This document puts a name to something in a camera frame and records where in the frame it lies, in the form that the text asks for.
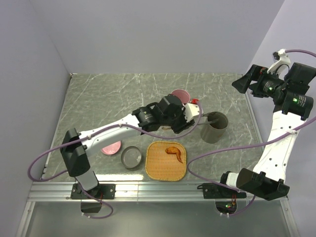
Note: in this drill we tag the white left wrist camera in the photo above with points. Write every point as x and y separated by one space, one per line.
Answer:
192 111

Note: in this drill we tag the roasted chicken wing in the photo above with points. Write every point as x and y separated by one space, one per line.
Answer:
174 151

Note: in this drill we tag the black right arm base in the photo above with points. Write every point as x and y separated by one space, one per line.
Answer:
226 199

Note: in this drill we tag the pink container lid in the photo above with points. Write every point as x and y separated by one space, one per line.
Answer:
112 148

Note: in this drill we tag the grey container lid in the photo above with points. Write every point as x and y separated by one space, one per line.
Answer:
131 157

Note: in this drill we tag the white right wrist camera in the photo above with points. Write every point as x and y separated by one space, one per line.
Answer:
281 62

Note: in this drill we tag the woven bamboo tray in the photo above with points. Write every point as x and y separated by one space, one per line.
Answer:
164 167

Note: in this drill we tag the grey cylindrical container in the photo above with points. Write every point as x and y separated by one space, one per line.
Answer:
213 133

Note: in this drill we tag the pink cylindrical container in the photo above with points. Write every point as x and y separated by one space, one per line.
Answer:
183 95

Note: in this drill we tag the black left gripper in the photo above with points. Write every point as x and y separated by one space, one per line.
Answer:
183 125

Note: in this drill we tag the metal food tongs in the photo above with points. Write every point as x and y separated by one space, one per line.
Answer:
207 121

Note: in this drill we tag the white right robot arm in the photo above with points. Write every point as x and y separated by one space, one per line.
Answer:
292 109

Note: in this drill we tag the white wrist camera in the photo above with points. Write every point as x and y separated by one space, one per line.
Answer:
281 62
192 111

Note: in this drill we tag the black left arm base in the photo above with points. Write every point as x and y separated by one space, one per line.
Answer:
101 191

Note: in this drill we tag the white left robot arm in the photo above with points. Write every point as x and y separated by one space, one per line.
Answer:
77 147

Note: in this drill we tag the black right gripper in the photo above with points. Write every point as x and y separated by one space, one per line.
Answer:
256 72

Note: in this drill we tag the aluminium table edge rail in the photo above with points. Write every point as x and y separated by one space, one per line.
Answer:
125 191

